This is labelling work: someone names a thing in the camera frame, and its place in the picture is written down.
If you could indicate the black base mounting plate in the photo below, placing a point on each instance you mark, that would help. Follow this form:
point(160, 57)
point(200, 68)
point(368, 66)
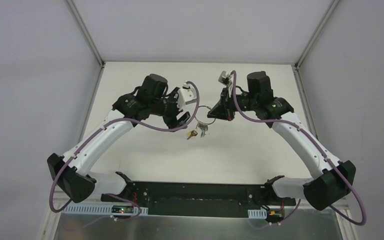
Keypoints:
point(202, 199)

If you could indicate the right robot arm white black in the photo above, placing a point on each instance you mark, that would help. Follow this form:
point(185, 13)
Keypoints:
point(329, 177)

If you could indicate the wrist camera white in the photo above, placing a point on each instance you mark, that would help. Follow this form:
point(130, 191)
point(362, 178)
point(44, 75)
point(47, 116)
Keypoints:
point(225, 78)
point(186, 95)

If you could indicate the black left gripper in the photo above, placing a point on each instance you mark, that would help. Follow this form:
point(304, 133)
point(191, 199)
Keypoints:
point(173, 112)

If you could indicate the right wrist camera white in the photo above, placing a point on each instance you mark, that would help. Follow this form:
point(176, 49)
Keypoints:
point(225, 78)

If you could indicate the aluminium frame post left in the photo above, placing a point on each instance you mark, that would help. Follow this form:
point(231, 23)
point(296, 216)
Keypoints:
point(77, 17)

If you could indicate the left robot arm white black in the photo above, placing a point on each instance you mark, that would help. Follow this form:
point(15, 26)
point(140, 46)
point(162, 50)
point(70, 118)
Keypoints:
point(71, 171)

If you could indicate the yellow tagged key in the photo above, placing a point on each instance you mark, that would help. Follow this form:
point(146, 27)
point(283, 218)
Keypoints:
point(191, 134)

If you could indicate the aluminium front rail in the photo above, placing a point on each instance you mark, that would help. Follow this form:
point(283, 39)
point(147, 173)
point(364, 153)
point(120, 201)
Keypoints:
point(59, 196)

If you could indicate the silver keyring with clips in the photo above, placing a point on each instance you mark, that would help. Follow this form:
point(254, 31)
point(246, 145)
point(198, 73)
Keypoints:
point(202, 121)

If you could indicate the aluminium frame post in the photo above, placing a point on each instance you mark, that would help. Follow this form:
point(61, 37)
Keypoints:
point(317, 32)
point(77, 17)

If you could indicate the aluminium frame post right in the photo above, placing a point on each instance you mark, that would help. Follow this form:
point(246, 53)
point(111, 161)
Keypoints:
point(317, 32)

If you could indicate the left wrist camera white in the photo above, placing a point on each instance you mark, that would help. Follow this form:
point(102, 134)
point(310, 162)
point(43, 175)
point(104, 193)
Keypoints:
point(186, 95)

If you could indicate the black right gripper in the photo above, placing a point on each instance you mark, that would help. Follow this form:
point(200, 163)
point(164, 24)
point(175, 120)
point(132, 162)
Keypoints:
point(225, 106)

